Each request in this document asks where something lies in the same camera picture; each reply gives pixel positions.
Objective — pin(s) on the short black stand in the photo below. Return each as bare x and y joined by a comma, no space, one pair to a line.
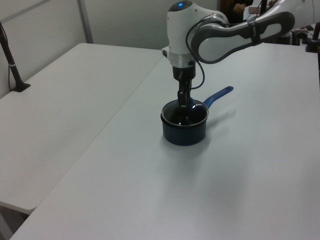
312,42

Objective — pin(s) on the person in background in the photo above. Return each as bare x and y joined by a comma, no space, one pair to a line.
238,6

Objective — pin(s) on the white side table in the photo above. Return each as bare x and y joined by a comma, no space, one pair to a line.
62,105

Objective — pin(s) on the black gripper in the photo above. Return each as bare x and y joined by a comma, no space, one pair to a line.
183,73

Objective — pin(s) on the black pole with base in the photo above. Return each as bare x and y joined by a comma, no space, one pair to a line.
15,75

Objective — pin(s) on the grey metal partition post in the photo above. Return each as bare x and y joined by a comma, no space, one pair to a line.
85,22

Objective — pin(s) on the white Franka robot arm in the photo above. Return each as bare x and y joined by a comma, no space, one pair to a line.
215,40

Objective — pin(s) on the dark blue saucepan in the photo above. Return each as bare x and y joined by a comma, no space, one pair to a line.
183,136

